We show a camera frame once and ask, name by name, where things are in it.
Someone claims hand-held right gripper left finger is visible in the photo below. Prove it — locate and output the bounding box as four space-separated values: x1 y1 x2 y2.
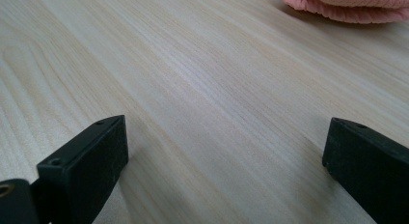
32 114 129 224

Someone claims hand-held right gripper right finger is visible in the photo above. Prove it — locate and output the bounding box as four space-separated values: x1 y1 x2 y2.
322 117 409 224

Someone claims pink and grey glove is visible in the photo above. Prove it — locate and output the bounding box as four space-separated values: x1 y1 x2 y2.
279 0 409 25

